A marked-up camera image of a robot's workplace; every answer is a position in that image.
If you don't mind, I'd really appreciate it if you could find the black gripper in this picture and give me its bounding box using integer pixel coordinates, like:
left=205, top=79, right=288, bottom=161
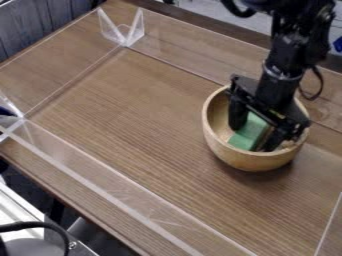
left=225, top=61, right=310, bottom=152

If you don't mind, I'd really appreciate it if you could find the green rectangular block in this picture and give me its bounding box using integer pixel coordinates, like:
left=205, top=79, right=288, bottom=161
left=228, top=112, right=270, bottom=151

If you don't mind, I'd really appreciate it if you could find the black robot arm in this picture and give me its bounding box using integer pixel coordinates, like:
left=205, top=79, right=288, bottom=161
left=221, top=0, right=336, bottom=152

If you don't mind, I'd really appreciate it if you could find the brown wooden bowl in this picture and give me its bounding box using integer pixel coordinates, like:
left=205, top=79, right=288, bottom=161
left=202, top=85, right=310, bottom=172

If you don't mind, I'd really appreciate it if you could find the blue object at right edge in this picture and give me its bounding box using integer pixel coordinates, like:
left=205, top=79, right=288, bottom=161
left=333, top=36, right=342, bottom=53

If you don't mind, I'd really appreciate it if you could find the clear acrylic front barrier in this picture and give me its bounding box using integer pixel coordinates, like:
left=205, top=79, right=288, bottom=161
left=0, top=95, right=257, bottom=256

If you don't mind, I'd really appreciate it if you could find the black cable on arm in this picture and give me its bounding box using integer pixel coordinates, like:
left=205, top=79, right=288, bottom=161
left=297, top=64, right=326, bottom=102

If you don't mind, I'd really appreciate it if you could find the clear acrylic corner bracket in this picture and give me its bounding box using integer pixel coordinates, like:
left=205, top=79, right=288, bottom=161
left=97, top=8, right=146, bottom=47

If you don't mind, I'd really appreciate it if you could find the grey metal bracket with screw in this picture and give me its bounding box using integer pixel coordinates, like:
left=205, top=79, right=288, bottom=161
left=0, top=229, right=101, bottom=256

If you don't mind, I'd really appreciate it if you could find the black cable bottom left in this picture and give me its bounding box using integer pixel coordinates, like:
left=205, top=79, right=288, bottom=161
left=0, top=221, right=71, bottom=256

